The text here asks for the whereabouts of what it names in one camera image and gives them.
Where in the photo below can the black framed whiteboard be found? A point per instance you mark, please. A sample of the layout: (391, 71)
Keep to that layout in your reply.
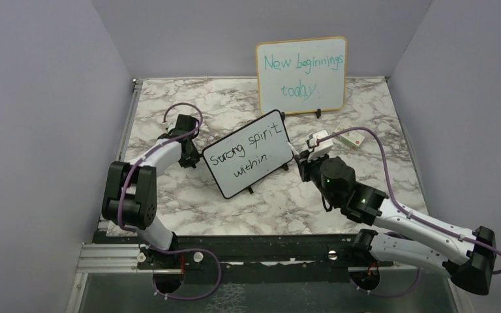
(248, 154)

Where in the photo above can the silver black whiteboard stand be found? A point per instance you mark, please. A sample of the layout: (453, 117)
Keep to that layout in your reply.
(267, 177)

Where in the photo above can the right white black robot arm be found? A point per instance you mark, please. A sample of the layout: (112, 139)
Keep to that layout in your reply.
(463, 255)

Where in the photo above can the white green eraser box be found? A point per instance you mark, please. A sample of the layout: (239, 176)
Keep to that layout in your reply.
(352, 139)

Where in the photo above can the black aluminium base frame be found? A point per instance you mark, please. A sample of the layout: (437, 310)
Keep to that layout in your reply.
(257, 273)

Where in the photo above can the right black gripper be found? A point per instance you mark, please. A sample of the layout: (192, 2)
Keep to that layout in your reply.
(304, 164)

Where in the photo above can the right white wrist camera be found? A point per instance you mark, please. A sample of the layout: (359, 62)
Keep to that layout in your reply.
(319, 144)

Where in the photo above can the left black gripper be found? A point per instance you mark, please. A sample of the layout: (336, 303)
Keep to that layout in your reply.
(186, 162)

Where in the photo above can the black white marker pen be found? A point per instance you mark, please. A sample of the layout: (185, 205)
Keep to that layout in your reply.
(295, 153)

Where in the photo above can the yellow framed whiteboard with writing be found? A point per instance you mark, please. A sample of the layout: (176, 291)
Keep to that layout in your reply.
(302, 76)

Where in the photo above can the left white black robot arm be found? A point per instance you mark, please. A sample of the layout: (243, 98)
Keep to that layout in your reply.
(130, 194)

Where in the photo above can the black yellow-board stand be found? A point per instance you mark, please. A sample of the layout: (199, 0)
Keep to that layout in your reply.
(302, 114)

